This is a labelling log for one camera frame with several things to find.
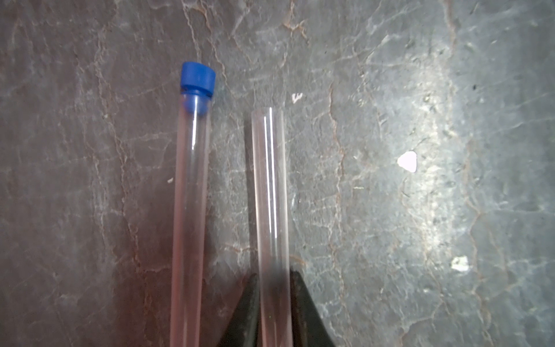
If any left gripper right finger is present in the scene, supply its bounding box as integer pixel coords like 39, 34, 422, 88
290, 270, 335, 347

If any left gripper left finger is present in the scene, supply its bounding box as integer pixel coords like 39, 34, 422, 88
218, 273, 260, 347

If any clear test tube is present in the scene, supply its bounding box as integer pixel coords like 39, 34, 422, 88
170, 91, 211, 346
251, 107, 293, 346

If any blue rubber stopper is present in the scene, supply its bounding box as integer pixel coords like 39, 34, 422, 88
179, 62, 216, 116

